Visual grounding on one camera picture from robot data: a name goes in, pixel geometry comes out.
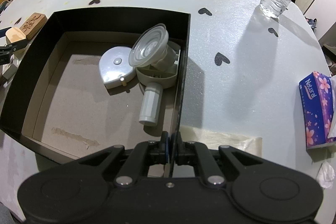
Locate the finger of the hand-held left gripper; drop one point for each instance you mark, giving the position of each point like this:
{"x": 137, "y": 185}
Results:
{"x": 10, "y": 48}

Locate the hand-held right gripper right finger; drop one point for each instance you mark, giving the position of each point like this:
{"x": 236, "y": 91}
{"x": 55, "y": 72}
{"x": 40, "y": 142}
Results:
{"x": 179, "y": 150}

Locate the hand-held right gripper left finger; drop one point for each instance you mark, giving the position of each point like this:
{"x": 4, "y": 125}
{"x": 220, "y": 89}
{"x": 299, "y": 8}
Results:
{"x": 164, "y": 148}

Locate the white square adapter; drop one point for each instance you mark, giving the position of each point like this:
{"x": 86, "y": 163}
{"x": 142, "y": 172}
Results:
{"x": 10, "y": 69}

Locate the plain wooden block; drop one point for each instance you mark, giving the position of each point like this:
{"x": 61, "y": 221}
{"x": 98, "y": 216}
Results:
{"x": 15, "y": 35}

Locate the carved wooden block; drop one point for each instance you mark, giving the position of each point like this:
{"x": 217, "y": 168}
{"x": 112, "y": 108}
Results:
{"x": 32, "y": 24}

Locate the black cardboard box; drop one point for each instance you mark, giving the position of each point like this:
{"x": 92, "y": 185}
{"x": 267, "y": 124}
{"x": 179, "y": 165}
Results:
{"x": 78, "y": 98}

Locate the silver tape measure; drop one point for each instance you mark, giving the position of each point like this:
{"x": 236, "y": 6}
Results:
{"x": 115, "y": 66}

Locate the clear suction cup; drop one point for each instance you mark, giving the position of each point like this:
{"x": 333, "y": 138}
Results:
{"x": 147, "y": 48}

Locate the beige masking tape strip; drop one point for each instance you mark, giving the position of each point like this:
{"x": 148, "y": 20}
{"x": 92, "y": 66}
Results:
{"x": 223, "y": 142}

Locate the purple floral tissue pack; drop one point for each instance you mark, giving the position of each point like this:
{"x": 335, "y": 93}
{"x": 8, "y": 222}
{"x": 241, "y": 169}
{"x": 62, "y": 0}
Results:
{"x": 315, "y": 108}

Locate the crumpled white tissue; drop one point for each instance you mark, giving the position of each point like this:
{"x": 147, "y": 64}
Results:
{"x": 326, "y": 176}

